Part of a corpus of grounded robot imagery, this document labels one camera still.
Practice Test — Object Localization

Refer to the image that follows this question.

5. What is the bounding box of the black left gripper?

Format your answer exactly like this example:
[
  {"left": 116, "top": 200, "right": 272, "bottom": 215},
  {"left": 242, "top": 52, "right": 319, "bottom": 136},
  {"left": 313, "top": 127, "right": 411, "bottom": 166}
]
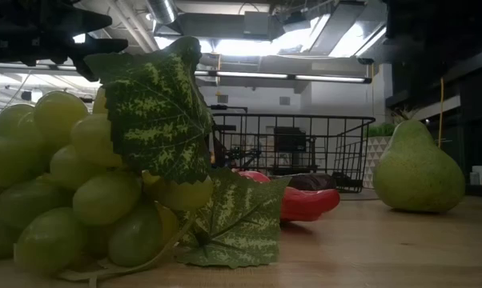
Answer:
[{"left": 0, "top": 0, "right": 129, "bottom": 82}]

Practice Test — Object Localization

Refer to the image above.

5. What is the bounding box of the green pear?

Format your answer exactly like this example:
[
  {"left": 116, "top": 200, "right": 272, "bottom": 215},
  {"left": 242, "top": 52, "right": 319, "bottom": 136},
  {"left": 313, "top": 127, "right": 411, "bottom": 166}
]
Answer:
[{"left": 372, "top": 118, "right": 466, "bottom": 214}]

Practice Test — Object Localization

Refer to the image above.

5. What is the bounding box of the green grape bunch with leaves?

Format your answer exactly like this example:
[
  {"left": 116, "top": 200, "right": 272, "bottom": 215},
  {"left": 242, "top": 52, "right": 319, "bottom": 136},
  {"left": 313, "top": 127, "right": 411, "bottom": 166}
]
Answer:
[{"left": 0, "top": 35, "right": 292, "bottom": 281}]

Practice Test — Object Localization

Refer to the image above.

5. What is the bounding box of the dark purple eggplant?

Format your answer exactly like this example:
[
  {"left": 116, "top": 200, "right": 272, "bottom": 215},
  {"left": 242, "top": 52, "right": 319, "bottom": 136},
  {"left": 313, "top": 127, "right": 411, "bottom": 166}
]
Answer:
[{"left": 287, "top": 172, "right": 338, "bottom": 192}]

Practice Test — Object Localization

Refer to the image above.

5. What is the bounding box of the red chili pepper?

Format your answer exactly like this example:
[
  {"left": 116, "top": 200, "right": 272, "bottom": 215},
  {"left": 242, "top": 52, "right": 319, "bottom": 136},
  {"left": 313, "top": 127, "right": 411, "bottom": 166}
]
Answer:
[{"left": 235, "top": 170, "right": 341, "bottom": 223}]

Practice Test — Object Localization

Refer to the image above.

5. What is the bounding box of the succulent in white patterned pot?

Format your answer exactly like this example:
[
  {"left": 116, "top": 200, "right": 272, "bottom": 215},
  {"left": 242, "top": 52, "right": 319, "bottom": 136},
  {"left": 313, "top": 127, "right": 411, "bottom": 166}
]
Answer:
[{"left": 363, "top": 106, "right": 402, "bottom": 190}]

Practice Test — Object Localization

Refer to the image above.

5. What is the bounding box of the ceiling strip light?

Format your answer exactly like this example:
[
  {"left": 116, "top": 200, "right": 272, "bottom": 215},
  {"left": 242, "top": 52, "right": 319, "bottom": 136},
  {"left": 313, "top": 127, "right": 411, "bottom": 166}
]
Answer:
[{"left": 195, "top": 70, "right": 373, "bottom": 85}]

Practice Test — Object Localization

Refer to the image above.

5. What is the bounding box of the silver ceiling duct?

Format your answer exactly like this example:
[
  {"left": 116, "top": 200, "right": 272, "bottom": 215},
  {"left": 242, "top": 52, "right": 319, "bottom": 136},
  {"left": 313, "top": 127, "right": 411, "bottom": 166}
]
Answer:
[{"left": 144, "top": 0, "right": 179, "bottom": 25}]

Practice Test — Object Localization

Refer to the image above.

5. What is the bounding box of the black wire basket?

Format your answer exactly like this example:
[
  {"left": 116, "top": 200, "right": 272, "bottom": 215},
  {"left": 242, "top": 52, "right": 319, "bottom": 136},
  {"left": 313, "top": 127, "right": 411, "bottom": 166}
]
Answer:
[{"left": 208, "top": 104, "right": 377, "bottom": 194}]

